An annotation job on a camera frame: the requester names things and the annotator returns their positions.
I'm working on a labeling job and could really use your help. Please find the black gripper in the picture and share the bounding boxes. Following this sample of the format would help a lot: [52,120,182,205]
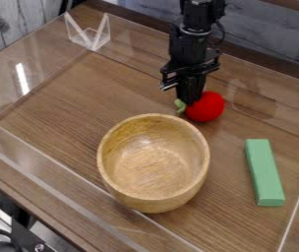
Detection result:
[160,24,221,104]

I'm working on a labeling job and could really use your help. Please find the red felt fruit green leaves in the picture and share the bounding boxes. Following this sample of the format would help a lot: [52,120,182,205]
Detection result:
[175,92,225,122]

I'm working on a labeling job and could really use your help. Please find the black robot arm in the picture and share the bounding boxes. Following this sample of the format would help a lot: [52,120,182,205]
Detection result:
[160,0,226,105]

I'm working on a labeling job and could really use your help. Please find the wooden bowl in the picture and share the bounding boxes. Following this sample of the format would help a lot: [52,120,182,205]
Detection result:
[98,113,210,214]

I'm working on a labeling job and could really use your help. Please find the clear acrylic tray walls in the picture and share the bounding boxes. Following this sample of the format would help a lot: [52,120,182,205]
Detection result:
[0,19,299,252]

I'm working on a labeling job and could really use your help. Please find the green rectangular block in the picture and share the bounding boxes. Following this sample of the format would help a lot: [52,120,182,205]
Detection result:
[246,139,286,207]

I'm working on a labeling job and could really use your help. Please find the clear acrylic corner bracket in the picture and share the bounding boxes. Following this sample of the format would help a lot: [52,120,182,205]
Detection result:
[64,13,111,51]

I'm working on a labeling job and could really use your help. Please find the black camera mount with cable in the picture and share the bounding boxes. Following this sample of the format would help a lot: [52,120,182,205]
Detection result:
[0,220,57,252]

